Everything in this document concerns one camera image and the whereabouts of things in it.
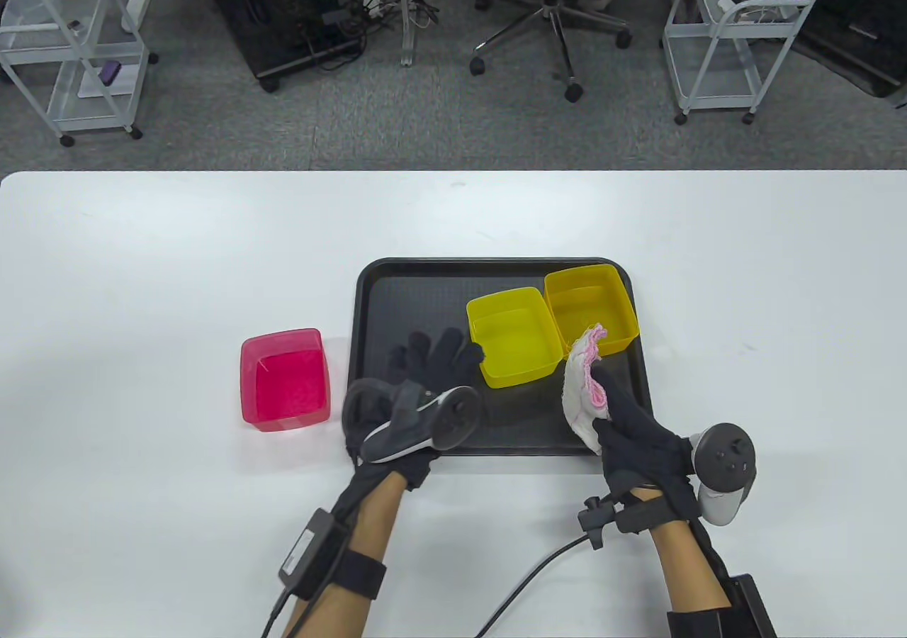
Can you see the person's left hand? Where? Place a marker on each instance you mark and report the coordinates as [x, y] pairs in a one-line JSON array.
[[439, 354]]

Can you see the person's right hand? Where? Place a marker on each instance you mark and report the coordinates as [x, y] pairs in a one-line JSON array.
[[638, 432]]

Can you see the white pink dish cloth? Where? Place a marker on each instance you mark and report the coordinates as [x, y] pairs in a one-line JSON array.
[[577, 397]]

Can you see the lemon yellow plastic food container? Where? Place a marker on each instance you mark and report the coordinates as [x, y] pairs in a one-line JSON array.
[[514, 340]]

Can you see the amber yellow plastic food container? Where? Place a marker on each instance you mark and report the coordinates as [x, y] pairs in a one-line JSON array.
[[588, 305]]

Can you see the pink plastic food container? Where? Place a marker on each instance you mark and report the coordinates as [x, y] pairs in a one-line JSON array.
[[283, 390]]

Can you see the person's left forearm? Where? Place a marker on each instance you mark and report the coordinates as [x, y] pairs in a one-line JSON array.
[[368, 524]]

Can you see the grey handheld controller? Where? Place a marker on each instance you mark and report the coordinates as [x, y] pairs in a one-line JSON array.
[[723, 454], [453, 418]]

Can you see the black plastic tray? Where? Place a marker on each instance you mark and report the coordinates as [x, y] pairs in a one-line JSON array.
[[397, 305]]

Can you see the black battery pack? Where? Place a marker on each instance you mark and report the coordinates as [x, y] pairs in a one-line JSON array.
[[751, 609], [308, 553]]

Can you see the clear plastic pole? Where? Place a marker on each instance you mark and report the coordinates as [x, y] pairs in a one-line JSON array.
[[407, 28]]

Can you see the black office chair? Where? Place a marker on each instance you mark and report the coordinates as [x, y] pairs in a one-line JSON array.
[[553, 7]]

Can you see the black equipment cart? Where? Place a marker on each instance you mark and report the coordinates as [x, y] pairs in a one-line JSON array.
[[283, 14]]

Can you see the small purple box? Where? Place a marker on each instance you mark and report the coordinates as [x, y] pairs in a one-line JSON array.
[[110, 73]]

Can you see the white paper sheet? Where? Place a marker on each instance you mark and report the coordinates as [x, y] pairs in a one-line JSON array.
[[92, 85]]

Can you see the black equipment base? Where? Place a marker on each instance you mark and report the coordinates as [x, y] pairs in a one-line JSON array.
[[871, 28]]

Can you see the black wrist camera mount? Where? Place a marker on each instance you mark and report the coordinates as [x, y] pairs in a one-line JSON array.
[[623, 517]]

